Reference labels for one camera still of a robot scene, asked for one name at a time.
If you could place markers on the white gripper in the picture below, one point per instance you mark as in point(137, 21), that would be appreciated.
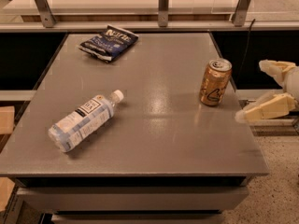
point(292, 80)

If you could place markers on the orange soda can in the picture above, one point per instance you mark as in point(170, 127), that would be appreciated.
point(215, 80)

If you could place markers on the blue chip bag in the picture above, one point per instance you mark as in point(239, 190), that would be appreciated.
point(108, 45)

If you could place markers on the clear plastic water bottle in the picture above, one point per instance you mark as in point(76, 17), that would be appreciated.
point(70, 131)

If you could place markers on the grey drawer front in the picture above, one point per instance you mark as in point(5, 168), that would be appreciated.
point(134, 198)

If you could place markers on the wooden box at left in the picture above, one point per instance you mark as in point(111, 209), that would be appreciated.
point(7, 119)

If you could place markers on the right metal bracket post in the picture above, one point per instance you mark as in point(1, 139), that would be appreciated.
point(240, 14)

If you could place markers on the metal bracket post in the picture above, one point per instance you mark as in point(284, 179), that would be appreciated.
point(46, 16)
point(163, 6)
point(240, 14)

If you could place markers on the middle metal bracket post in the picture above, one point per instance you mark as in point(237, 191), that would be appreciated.
point(163, 6)

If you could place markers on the left metal bracket post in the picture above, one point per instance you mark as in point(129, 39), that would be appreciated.
point(46, 16)

